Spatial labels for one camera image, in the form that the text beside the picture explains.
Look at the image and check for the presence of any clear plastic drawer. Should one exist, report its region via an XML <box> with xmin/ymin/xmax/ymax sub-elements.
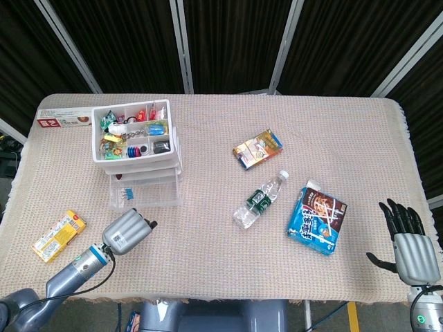
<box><xmin>109</xmin><ymin>172</ymin><xmax>184</xmax><ymax>210</ymax></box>
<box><xmin>102</xmin><ymin>160</ymin><xmax>177</xmax><ymax>171</ymax></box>
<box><xmin>105</xmin><ymin>167</ymin><xmax>179</xmax><ymax>178</ymax></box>

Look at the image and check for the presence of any green candy packet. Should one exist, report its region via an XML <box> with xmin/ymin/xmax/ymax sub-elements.
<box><xmin>100</xmin><ymin>110</ymin><xmax>118</xmax><ymax>129</ymax></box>

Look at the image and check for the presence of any long red and white box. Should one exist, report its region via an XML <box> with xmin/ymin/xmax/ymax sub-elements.
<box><xmin>36</xmin><ymin>107</ymin><xmax>94</xmax><ymax>129</ymax></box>

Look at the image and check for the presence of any grey robot torso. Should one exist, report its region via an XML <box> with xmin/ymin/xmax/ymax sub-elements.
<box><xmin>138</xmin><ymin>299</ymin><xmax>290</xmax><ymax>332</ymax></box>

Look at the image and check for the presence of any yellow snack box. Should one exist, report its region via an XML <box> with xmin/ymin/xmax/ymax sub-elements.
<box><xmin>31</xmin><ymin>210</ymin><xmax>87</xmax><ymax>264</ymax></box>

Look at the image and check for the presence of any beige woven tablecloth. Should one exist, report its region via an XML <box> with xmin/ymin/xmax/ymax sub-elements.
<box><xmin>0</xmin><ymin>92</ymin><xmax>437</xmax><ymax>305</ymax></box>

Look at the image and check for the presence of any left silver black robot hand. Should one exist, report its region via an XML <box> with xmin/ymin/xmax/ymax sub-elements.
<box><xmin>101</xmin><ymin>207</ymin><xmax>159</xmax><ymax>257</ymax></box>

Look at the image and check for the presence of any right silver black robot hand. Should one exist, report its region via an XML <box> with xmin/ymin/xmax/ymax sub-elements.
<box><xmin>365</xmin><ymin>199</ymin><xmax>441</xmax><ymax>286</ymax></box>

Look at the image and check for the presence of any metal table leg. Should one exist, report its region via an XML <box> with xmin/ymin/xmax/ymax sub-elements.
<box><xmin>302</xmin><ymin>299</ymin><xmax>312</xmax><ymax>329</ymax></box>

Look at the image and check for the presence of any green patterned snack packet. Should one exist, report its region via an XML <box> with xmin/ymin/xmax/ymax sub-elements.
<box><xmin>145</xmin><ymin>120</ymin><xmax>170</xmax><ymax>138</ymax></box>

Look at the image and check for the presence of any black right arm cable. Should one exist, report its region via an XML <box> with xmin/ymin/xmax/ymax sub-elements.
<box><xmin>409</xmin><ymin>285</ymin><xmax>443</xmax><ymax>332</ymax></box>

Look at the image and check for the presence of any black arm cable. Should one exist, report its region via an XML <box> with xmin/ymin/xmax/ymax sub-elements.
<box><xmin>409</xmin><ymin>285</ymin><xmax>443</xmax><ymax>332</ymax></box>
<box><xmin>6</xmin><ymin>247</ymin><xmax>117</xmax><ymax>326</ymax></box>

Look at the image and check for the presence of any blue chocolate biscuit stick box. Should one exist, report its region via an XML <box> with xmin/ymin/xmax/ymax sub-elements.
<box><xmin>286</xmin><ymin>178</ymin><xmax>349</xmax><ymax>257</ymax></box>

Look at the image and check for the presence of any dark folding partition screen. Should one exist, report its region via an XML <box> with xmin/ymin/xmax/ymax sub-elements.
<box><xmin>0</xmin><ymin>0</ymin><xmax>443</xmax><ymax>208</ymax></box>

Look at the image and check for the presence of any white drawer organizer box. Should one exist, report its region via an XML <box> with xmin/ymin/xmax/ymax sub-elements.
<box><xmin>91</xmin><ymin>99</ymin><xmax>183</xmax><ymax>194</ymax></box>

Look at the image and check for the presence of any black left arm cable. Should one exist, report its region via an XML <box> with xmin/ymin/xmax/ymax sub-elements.
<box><xmin>6</xmin><ymin>247</ymin><xmax>117</xmax><ymax>326</ymax></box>

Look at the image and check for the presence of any colourful wrapped candy pile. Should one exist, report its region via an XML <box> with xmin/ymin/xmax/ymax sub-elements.
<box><xmin>100</xmin><ymin>140</ymin><xmax>127</xmax><ymax>160</ymax></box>

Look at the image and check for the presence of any black equipment with cables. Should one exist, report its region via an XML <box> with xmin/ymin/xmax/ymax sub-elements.
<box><xmin>0</xmin><ymin>133</ymin><xmax>24</xmax><ymax>181</ymax></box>

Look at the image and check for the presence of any clear water bottle green label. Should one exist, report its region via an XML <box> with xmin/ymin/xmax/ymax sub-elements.
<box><xmin>232</xmin><ymin>169</ymin><xmax>290</xmax><ymax>230</ymax></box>

